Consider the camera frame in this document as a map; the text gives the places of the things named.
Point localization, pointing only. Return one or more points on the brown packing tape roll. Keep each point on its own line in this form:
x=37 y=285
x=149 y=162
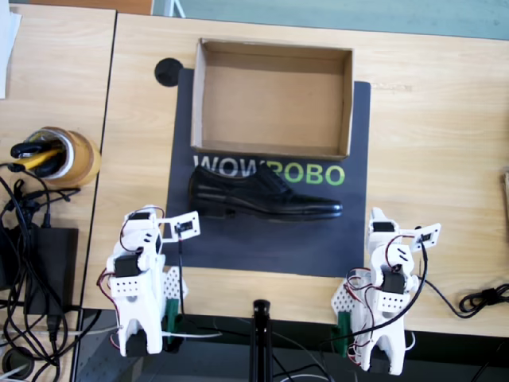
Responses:
x=89 y=163

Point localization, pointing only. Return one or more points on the black mat with WOWROBO print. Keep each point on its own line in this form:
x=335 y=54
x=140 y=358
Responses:
x=258 y=246

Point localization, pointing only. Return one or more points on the open cardboard box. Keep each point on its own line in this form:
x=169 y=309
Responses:
x=270 y=99

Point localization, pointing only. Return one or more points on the black camera stand pole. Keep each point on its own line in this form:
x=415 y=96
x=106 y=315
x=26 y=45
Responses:
x=261 y=338

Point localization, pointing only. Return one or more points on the white paper stack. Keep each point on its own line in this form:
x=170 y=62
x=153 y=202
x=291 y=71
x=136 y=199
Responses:
x=6 y=51

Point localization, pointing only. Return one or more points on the white tape roll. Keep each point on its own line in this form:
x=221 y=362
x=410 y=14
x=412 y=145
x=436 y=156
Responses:
x=69 y=157

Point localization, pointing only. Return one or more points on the small black power adapter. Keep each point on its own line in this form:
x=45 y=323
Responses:
x=5 y=258

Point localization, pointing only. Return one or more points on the white perforated base plate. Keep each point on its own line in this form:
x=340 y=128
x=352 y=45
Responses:
x=344 y=300
x=175 y=284

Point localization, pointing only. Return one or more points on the large black power adapter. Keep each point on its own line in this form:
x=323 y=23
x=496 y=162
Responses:
x=51 y=266

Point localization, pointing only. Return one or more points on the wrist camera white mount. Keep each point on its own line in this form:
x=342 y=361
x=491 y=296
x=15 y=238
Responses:
x=187 y=227
x=428 y=236

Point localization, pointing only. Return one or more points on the black leather dress shoe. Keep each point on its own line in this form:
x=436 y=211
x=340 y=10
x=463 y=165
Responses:
x=238 y=195

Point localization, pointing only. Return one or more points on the black round desk grommet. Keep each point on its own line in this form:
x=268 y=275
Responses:
x=167 y=71

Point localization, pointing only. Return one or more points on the green table clamp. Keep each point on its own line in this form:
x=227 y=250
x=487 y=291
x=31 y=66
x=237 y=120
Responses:
x=172 y=314
x=343 y=326

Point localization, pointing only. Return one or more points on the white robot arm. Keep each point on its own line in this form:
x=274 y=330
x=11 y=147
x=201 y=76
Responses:
x=387 y=342
x=137 y=310

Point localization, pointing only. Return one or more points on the black round floor socket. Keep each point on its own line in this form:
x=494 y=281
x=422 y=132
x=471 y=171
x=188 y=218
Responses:
x=16 y=360

